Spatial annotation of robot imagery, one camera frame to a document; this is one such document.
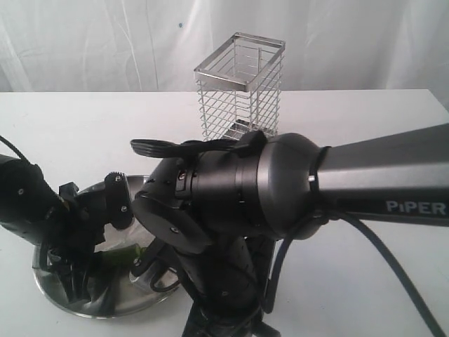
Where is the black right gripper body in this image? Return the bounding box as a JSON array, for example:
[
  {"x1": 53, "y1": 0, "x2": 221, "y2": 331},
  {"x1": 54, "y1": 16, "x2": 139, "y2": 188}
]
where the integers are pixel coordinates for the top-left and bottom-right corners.
[{"x1": 175, "y1": 236, "x2": 277, "y2": 336}]

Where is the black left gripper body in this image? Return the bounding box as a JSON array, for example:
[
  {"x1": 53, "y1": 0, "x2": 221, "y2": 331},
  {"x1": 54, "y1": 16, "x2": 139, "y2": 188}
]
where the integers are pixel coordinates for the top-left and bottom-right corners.
[{"x1": 38, "y1": 196, "x2": 107, "y2": 280}]

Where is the green cucumber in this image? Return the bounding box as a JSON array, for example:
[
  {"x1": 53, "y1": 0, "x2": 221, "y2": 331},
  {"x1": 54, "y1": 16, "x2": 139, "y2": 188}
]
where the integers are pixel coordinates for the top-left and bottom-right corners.
[{"x1": 100, "y1": 244, "x2": 146, "y2": 267}]

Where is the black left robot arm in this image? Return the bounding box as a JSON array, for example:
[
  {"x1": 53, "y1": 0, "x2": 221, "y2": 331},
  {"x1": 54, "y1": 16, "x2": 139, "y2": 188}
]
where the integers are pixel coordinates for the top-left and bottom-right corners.
[{"x1": 1, "y1": 155, "x2": 104, "y2": 303}]

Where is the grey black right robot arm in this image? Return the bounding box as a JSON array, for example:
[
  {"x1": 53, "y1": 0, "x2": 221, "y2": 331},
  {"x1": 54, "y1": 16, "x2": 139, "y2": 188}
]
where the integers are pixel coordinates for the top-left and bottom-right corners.
[{"x1": 130, "y1": 124, "x2": 448, "y2": 336}]

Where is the round stainless steel plate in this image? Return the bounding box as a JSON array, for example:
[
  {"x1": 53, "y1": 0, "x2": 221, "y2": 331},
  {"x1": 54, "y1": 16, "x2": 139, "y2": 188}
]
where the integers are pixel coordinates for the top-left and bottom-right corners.
[{"x1": 32, "y1": 175, "x2": 177, "y2": 319}]

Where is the white backdrop curtain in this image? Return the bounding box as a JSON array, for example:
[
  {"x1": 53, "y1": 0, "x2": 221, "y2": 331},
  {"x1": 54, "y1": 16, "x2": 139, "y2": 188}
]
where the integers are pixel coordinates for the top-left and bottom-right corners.
[{"x1": 1, "y1": 1, "x2": 448, "y2": 95}]

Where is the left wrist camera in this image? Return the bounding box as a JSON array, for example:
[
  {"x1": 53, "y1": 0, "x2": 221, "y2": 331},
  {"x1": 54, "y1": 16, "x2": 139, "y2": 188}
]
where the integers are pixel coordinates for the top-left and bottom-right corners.
[{"x1": 104, "y1": 172, "x2": 134, "y2": 230}]

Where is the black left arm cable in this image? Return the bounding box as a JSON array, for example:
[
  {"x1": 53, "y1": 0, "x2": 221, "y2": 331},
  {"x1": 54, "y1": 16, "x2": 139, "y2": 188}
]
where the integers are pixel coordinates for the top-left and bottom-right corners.
[{"x1": 0, "y1": 135, "x2": 29, "y2": 166}]

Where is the wire metal utensil holder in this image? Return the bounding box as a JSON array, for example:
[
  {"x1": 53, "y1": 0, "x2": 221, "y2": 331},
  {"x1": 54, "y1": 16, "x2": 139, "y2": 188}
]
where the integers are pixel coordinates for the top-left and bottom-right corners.
[{"x1": 194, "y1": 32, "x2": 286, "y2": 140}]

